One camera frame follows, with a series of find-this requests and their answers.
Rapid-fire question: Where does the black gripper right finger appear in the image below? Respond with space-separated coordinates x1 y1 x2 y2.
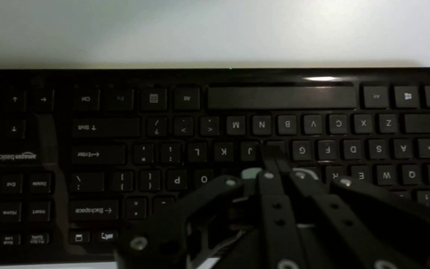
275 144 430 269

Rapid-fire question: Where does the black computer keyboard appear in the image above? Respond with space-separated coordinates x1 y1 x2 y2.
0 66 430 266

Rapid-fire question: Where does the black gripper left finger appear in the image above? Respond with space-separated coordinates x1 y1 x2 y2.
115 142 308 269

